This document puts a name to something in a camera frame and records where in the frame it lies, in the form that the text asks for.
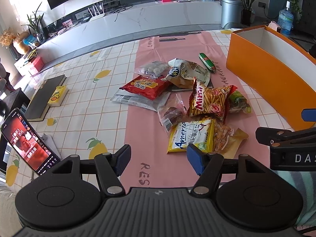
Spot black hardcover book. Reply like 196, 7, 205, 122
24, 74, 66, 121

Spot pink table mat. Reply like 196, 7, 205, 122
118, 30, 272, 193

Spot white tv cabinet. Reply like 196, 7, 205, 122
38, 1, 222, 64

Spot white wifi router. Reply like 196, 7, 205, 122
88, 2, 105, 22

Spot red Mimi fries snack bag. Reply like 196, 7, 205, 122
187, 78, 238, 122

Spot orange plush toy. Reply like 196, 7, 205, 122
13, 32, 31, 55

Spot red chips bag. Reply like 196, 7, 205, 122
120, 76, 171, 101

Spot silver trash can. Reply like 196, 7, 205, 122
220, 0, 242, 29

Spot pink small heater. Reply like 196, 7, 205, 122
268, 21, 282, 33

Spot orange white cardboard box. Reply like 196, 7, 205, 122
226, 26, 315, 131

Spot potted green plant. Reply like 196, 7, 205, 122
227, 0, 270, 26

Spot green snack bag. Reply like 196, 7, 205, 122
228, 90, 252, 113

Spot clear pack white balls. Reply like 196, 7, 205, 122
134, 61, 169, 79

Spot small plant in vase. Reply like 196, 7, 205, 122
21, 3, 46, 44

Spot clear bag orange nuts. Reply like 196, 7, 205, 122
213, 121, 248, 159

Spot smartphone with red screen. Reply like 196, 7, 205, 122
1, 108, 61, 176

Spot red storage box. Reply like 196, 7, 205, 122
29, 57, 44, 75

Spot blue water bottle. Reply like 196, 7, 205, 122
277, 1, 294, 35

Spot yellow America snack bag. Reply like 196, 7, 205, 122
167, 119, 215, 153

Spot green sausage stick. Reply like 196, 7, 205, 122
199, 53, 216, 73

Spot yellow tissue pack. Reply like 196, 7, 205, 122
48, 86, 68, 107

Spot silver grey snack pouch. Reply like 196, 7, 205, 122
110, 89, 171, 112

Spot clear bag brown pastry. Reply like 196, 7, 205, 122
157, 94, 187, 133

